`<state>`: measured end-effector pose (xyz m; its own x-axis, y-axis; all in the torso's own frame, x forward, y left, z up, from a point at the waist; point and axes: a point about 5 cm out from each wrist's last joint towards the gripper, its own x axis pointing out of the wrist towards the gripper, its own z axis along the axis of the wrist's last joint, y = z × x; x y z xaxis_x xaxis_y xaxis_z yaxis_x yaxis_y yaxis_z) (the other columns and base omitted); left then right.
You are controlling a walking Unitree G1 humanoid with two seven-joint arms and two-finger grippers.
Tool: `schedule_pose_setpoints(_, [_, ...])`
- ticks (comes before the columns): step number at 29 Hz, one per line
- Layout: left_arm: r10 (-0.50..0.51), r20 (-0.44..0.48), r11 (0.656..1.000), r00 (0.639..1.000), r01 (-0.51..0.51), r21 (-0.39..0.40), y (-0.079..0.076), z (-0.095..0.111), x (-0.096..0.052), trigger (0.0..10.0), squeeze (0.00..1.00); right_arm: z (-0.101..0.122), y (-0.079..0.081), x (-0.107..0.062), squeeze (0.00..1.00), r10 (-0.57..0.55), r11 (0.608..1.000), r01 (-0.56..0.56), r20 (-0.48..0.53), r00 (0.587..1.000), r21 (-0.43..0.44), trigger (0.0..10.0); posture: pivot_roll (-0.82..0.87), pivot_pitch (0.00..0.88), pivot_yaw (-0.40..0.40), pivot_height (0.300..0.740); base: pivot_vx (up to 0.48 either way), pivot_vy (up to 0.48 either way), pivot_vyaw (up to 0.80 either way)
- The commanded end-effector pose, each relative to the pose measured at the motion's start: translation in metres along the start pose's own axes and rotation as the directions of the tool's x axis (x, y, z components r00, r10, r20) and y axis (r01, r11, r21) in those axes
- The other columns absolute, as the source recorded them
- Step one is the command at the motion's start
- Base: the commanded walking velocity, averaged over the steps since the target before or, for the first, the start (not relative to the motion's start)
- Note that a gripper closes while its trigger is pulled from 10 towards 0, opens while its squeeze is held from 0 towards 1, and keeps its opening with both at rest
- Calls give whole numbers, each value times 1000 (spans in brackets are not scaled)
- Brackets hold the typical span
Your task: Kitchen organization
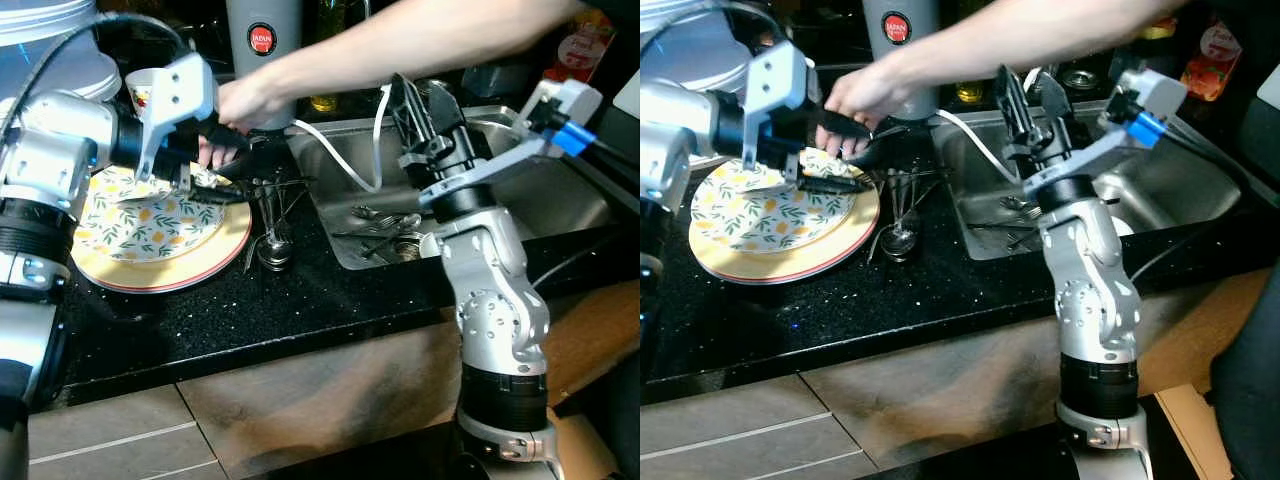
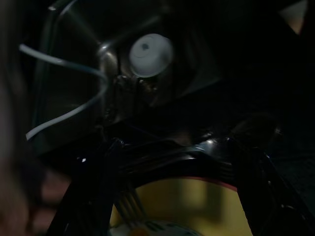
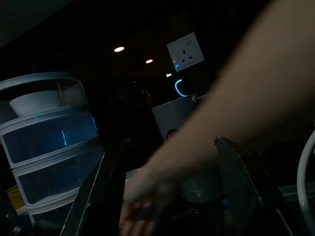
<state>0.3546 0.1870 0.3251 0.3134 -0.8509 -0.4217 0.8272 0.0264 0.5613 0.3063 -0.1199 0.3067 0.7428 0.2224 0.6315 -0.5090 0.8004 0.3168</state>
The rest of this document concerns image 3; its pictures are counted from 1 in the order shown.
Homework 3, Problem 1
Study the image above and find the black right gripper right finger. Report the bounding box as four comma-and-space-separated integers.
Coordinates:
213, 136, 293, 236

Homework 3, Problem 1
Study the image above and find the white flexible tap hose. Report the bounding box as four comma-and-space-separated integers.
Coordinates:
296, 129, 315, 223

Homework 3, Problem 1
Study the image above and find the white printed mug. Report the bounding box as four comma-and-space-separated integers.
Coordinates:
181, 172, 222, 204

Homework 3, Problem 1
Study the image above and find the grey canister with red logo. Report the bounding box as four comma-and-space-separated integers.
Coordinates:
151, 96, 205, 143

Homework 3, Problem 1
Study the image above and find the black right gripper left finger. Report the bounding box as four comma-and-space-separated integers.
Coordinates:
60, 139, 130, 236

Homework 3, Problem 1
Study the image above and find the white tiered storage container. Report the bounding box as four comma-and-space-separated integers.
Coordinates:
0, 71, 104, 224

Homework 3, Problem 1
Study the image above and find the bare person hand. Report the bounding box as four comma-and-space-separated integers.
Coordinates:
120, 169, 183, 236

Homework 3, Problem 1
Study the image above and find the white bowl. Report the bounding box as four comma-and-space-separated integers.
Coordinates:
9, 90, 65, 118

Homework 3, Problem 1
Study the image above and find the white wall socket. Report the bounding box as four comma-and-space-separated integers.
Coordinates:
166, 31, 205, 72

